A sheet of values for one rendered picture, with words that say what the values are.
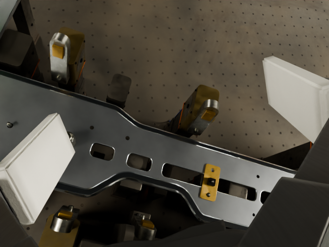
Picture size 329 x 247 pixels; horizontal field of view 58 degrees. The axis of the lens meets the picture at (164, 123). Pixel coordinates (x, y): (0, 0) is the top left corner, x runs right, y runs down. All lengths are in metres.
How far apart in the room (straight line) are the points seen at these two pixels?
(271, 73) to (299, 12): 1.44
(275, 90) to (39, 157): 0.13
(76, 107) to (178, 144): 0.26
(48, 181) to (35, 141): 0.02
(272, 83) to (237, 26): 1.20
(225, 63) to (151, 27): 0.33
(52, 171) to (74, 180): 0.50
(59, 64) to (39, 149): 0.55
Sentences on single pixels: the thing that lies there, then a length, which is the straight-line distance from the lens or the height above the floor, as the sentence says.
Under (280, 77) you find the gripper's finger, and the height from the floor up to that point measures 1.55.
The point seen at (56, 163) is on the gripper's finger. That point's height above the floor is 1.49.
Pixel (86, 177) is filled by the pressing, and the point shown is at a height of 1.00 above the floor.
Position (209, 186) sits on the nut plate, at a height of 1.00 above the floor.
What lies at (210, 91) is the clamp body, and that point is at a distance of 0.75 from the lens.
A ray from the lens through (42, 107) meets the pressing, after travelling 0.72.
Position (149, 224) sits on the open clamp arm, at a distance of 0.59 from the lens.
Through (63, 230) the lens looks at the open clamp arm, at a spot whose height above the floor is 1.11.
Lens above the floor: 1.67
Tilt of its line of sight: 67 degrees down
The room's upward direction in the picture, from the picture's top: 38 degrees clockwise
